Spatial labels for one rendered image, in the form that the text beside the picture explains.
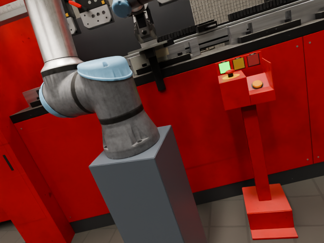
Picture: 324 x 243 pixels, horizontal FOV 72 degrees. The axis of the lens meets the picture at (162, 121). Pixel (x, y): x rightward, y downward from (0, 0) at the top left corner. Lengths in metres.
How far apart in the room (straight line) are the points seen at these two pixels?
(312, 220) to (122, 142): 1.09
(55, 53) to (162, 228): 0.51
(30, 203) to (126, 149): 1.11
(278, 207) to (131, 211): 0.83
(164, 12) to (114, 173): 1.43
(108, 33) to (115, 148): 1.39
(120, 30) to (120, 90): 1.34
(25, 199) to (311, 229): 1.52
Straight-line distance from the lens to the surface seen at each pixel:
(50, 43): 0.63
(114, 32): 1.84
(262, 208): 1.27
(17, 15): 1.48
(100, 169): 0.57
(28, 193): 1.54
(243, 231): 1.34
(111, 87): 0.51
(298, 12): 1.45
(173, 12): 1.81
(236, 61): 1.08
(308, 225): 1.37
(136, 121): 0.53
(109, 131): 0.54
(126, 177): 0.55
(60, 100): 0.61
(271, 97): 0.99
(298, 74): 1.34
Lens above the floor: 1.00
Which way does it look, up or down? 19 degrees down
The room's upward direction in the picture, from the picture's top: 18 degrees counter-clockwise
